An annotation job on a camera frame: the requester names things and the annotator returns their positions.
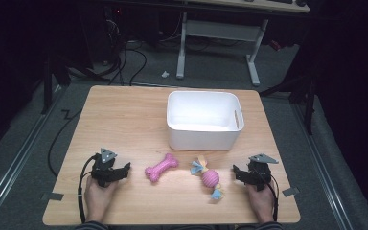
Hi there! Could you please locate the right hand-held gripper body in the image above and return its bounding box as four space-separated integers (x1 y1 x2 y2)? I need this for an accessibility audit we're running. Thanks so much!
245 153 280 193

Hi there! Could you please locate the person's left hand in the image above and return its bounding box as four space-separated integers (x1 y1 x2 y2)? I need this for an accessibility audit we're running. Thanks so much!
83 175 120 223

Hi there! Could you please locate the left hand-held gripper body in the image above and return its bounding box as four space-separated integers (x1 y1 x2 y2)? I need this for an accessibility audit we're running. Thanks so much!
90 148 127 188

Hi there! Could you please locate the grey tape piece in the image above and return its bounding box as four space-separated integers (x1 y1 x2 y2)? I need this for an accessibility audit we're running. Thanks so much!
40 191 65 202
281 186 301 197

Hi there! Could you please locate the black metal stand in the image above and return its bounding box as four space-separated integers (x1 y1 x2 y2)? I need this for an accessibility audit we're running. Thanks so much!
40 52 73 115
258 71 318 136

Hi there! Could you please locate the white plastic bin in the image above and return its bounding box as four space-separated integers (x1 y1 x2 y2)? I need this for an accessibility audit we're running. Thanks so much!
166 90 245 151

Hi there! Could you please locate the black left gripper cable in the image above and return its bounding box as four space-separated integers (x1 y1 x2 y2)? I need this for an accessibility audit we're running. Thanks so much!
77 154 98 224

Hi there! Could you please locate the metal floor rail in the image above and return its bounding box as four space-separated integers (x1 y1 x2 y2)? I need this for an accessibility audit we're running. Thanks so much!
0 84 65 222
291 102 357 230

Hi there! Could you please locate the white-framed wooden desk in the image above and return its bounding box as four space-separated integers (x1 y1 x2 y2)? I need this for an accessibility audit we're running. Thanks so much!
175 0 311 87

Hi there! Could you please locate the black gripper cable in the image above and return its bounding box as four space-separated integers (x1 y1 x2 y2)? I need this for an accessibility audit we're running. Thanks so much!
77 154 98 224
265 177 281 222

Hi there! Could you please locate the black floor cable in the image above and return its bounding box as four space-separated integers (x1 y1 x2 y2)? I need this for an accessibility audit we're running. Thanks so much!
46 108 82 178

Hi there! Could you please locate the pink ball rope toy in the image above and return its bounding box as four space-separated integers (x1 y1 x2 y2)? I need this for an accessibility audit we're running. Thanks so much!
190 155 225 201

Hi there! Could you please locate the bundle of black cables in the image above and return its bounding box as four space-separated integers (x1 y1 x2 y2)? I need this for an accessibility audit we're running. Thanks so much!
106 18 149 87

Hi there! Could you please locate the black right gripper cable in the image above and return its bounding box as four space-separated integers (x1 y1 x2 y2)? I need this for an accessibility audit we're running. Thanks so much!
265 177 281 222

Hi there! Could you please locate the pink bone toy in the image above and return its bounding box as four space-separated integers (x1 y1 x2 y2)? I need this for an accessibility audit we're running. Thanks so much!
144 152 180 184

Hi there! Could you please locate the person's right hand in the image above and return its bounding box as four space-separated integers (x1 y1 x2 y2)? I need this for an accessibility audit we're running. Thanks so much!
246 183 276 224

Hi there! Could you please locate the dark computer tower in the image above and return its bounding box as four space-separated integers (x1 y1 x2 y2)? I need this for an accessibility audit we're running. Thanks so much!
103 5 127 65

